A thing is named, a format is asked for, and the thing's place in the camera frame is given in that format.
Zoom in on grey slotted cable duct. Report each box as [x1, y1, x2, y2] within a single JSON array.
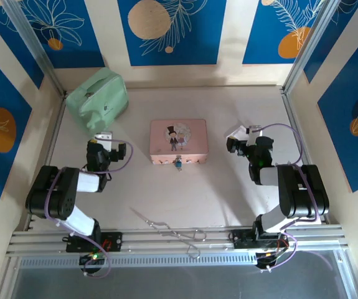
[[18, 254, 338, 269]]

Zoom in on clear plastic bag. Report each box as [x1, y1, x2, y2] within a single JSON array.
[[226, 124, 250, 141]]

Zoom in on mint green zip pouch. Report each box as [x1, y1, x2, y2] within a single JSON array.
[[65, 67, 129, 136]]

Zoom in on aluminium table side rail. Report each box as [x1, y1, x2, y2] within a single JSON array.
[[280, 88, 329, 225], [22, 93, 68, 232]]

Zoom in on black base plate left arm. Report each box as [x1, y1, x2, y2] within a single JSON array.
[[65, 232, 124, 253]]

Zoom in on aluminium frame cross rail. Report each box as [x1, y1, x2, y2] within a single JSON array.
[[6, 224, 349, 258]]

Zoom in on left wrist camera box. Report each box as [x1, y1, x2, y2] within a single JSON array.
[[93, 131, 115, 143]]

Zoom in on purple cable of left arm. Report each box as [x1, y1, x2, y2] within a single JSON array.
[[43, 141, 135, 278]]

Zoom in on aluminium frame post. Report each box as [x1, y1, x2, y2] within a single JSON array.
[[1, 0, 67, 97], [282, 0, 339, 94]]

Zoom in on circuit board with green light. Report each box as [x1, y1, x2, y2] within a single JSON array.
[[78, 252, 108, 267]]

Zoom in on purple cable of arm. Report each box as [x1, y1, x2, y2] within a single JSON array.
[[255, 123, 321, 273], [43, 141, 135, 278]]

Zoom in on pink tin box wedding couple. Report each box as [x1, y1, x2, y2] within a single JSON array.
[[149, 118, 209, 166]]

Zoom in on long metal forceps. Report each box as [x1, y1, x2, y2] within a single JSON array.
[[130, 207, 208, 259]]

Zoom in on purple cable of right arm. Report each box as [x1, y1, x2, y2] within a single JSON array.
[[255, 123, 321, 273]]

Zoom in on black base plate right arm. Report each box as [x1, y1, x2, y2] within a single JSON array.
[[232, 229, 290, 250]]

